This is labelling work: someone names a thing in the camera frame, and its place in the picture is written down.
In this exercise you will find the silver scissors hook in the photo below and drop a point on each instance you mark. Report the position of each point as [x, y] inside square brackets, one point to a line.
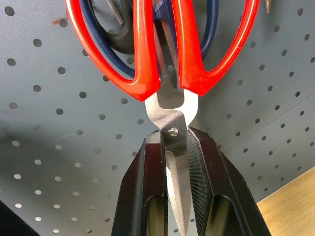
[115, 13]

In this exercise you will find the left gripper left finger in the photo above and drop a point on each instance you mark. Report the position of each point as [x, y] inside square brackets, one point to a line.
[137, 184]

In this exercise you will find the grey perforated metal pegboard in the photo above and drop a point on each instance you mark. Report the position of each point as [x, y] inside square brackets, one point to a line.
[49, 110]

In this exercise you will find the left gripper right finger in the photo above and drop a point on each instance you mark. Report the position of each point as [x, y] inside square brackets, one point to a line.
[221, 184]

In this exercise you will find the orange black needle-nose pliers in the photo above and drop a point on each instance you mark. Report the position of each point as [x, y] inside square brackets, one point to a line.
[267, 5]

